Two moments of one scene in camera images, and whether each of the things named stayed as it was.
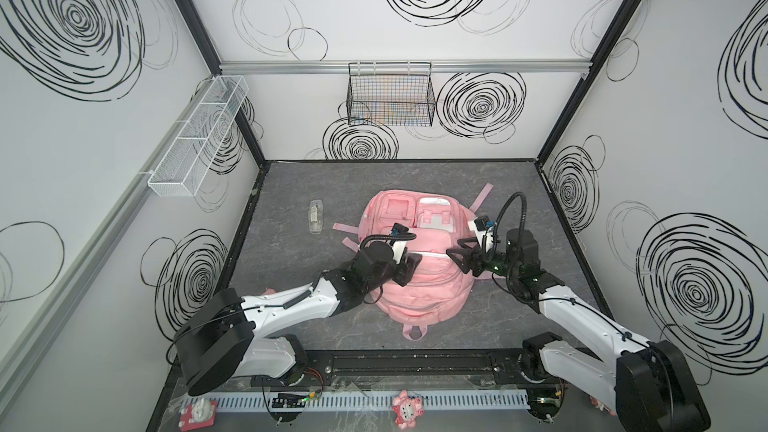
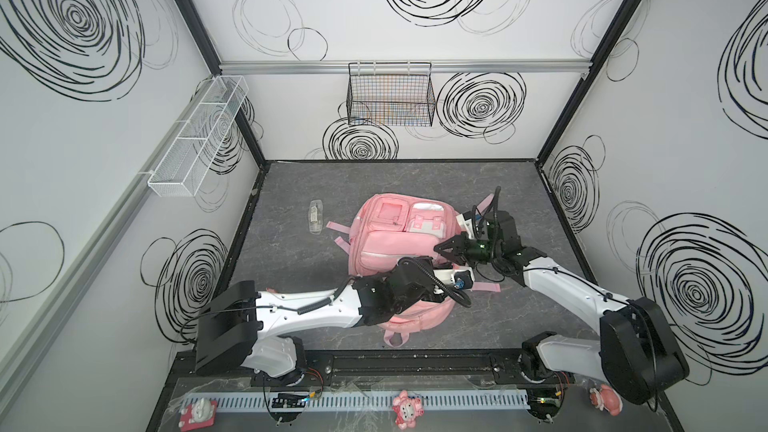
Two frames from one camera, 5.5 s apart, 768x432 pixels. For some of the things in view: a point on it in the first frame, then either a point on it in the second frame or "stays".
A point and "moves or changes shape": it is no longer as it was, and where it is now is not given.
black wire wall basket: x=390 y=94 stays
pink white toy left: x=197 y=415 stays
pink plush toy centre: x=406 y=410 stays
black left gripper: x=405 y=267 -> x=424 y=279
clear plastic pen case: x=316 y=217 stays
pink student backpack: x=442 y=288 moves or changes shape
